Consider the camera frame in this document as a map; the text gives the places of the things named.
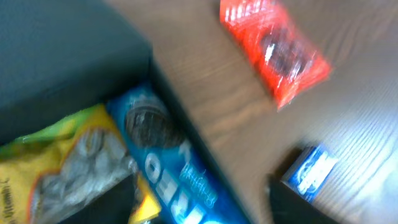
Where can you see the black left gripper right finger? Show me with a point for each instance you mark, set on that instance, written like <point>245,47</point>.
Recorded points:
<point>288,208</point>

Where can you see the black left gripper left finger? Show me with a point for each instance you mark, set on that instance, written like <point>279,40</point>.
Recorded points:
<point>113,207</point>

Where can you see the blue Oreo cookie pack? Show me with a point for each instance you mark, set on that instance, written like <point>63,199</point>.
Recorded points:
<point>187,189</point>

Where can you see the yellow Hacks candy bag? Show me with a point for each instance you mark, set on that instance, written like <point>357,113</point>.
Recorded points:
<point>53,180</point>

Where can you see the green Haribo gummy bag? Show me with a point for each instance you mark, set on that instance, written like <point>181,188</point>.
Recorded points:
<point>62,129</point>

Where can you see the blue Eclipse mint box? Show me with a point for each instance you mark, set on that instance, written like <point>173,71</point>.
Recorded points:
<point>308,173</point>

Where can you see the red Hacks candy bag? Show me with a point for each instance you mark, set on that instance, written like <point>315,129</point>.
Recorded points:
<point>287,62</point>

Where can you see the dark green open box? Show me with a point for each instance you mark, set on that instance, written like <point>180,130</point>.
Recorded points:
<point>59,57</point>

